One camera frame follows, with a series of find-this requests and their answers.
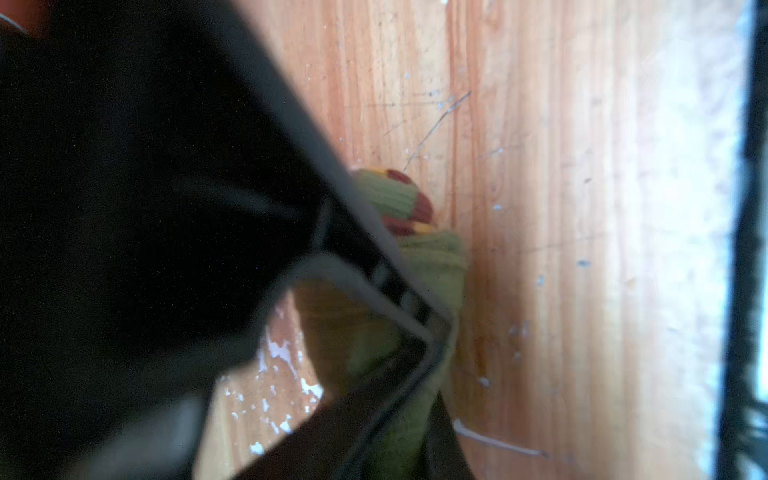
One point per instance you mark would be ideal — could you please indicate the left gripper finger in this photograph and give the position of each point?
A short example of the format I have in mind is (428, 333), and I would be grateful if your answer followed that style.
(443, 456)

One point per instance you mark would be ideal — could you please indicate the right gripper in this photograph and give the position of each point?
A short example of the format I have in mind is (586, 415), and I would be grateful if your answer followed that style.
(150, 192)

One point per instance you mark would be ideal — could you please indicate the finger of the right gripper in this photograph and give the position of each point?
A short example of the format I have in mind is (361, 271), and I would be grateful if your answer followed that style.
(337, 236)

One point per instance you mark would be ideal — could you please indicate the green striped sock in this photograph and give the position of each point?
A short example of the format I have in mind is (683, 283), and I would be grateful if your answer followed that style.
(346, 341)

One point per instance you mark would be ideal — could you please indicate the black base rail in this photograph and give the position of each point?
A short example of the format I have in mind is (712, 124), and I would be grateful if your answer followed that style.
(742, 435)

